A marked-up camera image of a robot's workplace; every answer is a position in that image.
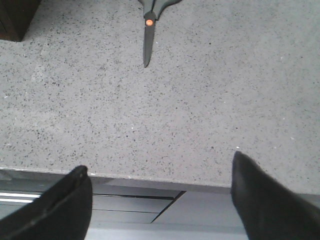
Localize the grey orange scissors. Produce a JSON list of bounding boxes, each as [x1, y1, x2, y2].
[[139, 0, 180, 68]]

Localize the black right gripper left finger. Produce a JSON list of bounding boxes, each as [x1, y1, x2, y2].
[[0, 165, 93, 240]]

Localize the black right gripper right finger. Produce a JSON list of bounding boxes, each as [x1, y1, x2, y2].
[[231, 151, 320, 240]]

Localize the dark wooden drawer cabinet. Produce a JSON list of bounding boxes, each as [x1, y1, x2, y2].
[[0, 0, 41, 42]]

